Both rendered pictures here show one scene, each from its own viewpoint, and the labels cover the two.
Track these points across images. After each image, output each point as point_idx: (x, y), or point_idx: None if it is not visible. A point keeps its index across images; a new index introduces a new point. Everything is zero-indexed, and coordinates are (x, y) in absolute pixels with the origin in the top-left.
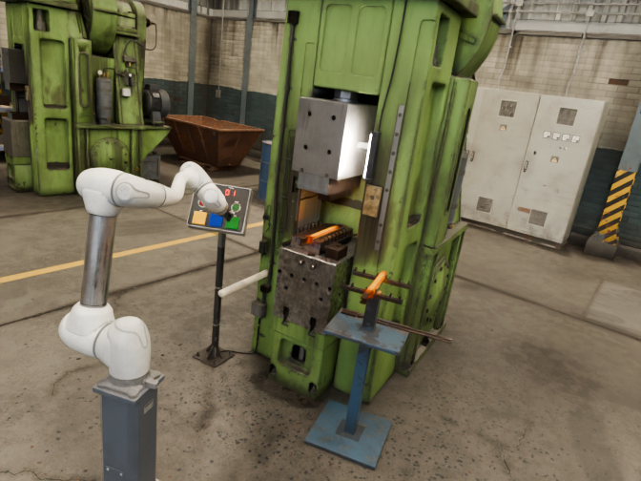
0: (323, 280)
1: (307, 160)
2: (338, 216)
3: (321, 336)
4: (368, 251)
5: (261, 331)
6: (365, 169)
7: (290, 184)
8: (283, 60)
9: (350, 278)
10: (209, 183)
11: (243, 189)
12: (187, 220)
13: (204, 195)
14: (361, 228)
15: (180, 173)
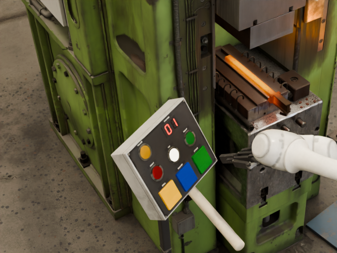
0: (310, 125)
1: (262, 6)
2: None
3: (309, 179)
4: (312, 57)
5: (186, 240)
6: None
7: (198, 49)
8: None
9: None
10: (305, 139)
11: (178, 106)
12: (162, 214)
13: (331, 157)
14: (301, 39)
15: (328, 160)
